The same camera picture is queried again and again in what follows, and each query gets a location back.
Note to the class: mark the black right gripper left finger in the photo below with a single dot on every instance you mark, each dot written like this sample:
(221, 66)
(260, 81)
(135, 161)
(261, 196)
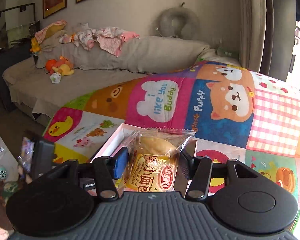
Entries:
(101, 173)

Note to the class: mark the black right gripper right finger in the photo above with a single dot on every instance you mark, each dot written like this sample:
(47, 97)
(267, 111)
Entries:
(200, 170)

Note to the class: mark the pink cardboard box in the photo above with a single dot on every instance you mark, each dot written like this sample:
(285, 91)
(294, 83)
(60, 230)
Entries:
(117, 141)

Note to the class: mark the bread bun red label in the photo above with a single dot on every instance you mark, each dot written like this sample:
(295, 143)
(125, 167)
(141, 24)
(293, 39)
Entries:
(153, 159)

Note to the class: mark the colourful cartoon play mat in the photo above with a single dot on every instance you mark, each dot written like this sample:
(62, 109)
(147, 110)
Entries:
(235, 113)

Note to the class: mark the small white plush toy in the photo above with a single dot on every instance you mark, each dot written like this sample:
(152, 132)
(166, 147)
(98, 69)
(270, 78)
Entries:
(55, 78)

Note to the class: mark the orange yellow plush toy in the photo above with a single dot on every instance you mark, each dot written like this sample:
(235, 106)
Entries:
(62, 66)

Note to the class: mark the pink baby clothes pile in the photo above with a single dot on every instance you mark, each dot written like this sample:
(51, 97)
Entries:
(109, 39)

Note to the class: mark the dark side table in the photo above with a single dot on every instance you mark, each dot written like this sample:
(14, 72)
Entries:
(18, 25)

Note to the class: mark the grey neck pillow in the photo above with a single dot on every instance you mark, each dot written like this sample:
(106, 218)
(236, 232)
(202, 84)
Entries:
(178, 22)

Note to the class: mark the beige curtain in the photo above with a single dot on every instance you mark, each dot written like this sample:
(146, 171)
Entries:
(267, 36)

